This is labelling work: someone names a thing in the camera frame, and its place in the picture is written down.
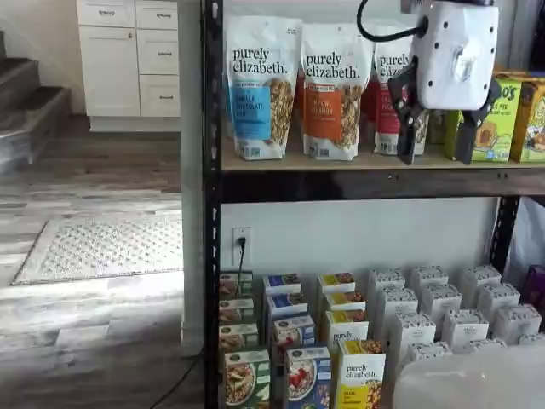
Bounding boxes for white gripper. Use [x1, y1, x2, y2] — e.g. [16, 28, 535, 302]
[387, 0, 502, 166]

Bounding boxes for blue white oatmeal box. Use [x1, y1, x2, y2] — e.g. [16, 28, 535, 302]
[272, 314, 316, 363]
[285, 345, 332, 409]
[266, 292, 310, 325]
[262, 274, 302, 297]

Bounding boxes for green Bobo's apple pie box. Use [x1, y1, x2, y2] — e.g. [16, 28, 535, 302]
[427, 108, 463, 146]
[445, 76, 523, 163]

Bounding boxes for yellow Bobo's snack box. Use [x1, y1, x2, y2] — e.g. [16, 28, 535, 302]
[509, 78, 545, 164]
[493, 63, 545, 84]

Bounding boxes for black metal shelf rack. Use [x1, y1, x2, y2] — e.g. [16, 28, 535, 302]
[203, 0, 545, 409]

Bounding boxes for yellow purely elizabeth box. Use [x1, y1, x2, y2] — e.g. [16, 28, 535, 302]
[338, 339, 387, 409]
[325, 309, 370, 346]
[317, 272, 357, 295]
[323, 291, 367, 314]

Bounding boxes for purple box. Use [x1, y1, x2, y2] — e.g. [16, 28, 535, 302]
[525, 264, 545, 308]

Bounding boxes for green purely elizabeth box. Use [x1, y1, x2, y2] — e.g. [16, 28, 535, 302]
[224, 349, 272, 409]
[219, 322, 260, 354]
[219, 297, 255, 325]
[219, 270, 255, 299]

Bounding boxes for orange purely elizabeth granola bag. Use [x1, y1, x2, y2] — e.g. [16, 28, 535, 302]
[301, 23, 378, 162]
[295, 70, 306, 144]

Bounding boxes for white plastic bag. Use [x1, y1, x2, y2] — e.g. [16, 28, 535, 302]
[508, 198, 545, 278]

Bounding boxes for blue purely elizabeth granola bag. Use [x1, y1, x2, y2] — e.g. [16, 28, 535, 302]
[224, 15, 304, 162]

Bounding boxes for white drawer cabinet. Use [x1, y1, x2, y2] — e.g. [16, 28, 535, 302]
[76, 0, 182, 133]

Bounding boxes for grey patterned rug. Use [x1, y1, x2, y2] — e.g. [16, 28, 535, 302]
[10, 212, 184, 286]

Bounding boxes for dark wooden stairs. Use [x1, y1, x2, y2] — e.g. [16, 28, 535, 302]
[0, 29, 72, 171]

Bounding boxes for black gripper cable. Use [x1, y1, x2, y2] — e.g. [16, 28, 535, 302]
[356, 0, 429, 43]

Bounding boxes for black plug with cord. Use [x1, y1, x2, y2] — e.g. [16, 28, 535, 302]
[235, 236, 249, 297]

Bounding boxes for white wall outlet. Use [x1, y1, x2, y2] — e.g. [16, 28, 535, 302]
[232, 227, 252, 266]

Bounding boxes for black floor cable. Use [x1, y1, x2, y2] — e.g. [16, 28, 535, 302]
[148, 344, 205, 409]

